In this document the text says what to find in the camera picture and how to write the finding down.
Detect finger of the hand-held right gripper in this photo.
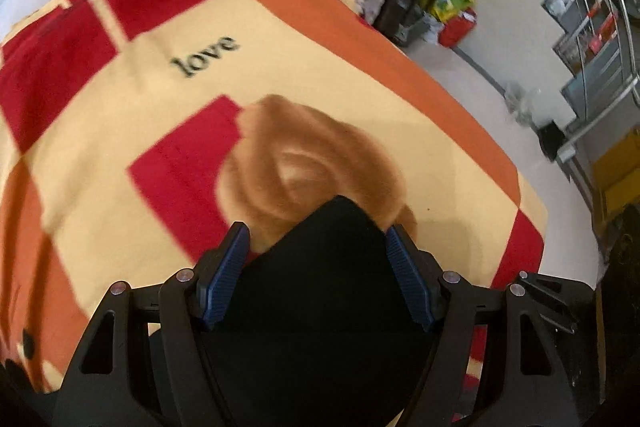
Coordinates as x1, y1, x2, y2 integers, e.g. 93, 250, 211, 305
518, 271, 597, 336

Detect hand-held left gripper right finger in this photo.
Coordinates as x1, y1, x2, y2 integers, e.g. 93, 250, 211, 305
385, 224, 603, 427

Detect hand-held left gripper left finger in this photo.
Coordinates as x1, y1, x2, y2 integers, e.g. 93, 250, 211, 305
52, 222, 251, 427

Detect black pants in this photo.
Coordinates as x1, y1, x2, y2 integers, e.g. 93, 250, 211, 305
202, 195, 437, 427

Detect yellow box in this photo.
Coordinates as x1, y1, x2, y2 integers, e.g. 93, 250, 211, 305
592, 142, 640, 220

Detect small black box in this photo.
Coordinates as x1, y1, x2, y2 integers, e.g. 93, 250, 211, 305
539, 121, 568, 162

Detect rose print blanket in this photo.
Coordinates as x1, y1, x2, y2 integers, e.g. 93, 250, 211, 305
0, 0, 551, 427

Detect red bag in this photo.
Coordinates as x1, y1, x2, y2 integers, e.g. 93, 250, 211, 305
438, 8, 478, 48

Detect metal shelf rack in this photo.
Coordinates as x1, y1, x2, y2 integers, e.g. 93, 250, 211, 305
542, 0, 640, 162

